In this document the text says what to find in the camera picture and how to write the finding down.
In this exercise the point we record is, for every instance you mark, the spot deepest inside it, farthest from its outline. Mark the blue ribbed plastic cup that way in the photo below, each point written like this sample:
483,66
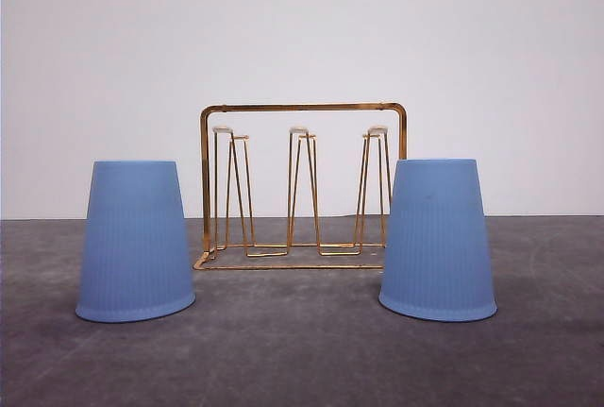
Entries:
136,263
437,262

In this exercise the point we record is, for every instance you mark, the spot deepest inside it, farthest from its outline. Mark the gold wire cup rack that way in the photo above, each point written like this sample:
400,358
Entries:
234,226

